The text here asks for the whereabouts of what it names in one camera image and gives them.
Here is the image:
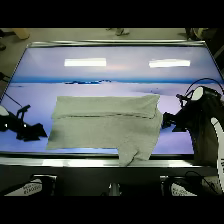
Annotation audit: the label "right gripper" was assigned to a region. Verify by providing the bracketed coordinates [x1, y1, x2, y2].
[161, 112, 188, 133]

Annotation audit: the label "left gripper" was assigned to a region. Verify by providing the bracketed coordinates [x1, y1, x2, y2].
[15, 122, 49, 143]

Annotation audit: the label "grey T-shirt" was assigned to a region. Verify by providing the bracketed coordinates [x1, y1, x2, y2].
[45, 94, 164, 167]

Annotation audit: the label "person's legs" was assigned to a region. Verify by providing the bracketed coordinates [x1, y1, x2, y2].
[105, 27, 131, 37]

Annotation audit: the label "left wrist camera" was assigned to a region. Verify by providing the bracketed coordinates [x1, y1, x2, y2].
[16, 104, 32, 127]

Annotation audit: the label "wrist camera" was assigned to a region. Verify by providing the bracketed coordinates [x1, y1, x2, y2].
[175, 93, 190, 108]
[16, 104, 32, 127]

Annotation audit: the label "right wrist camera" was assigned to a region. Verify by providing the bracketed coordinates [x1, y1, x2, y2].
[175, 93, 190, 108]

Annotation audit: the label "black cable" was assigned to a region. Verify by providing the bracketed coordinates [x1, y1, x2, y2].
[3, 92, 24, 109]
[184, 77, 224, 98]

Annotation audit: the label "silver frame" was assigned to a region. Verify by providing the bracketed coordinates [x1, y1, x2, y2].
[0, 39, 224, 197]

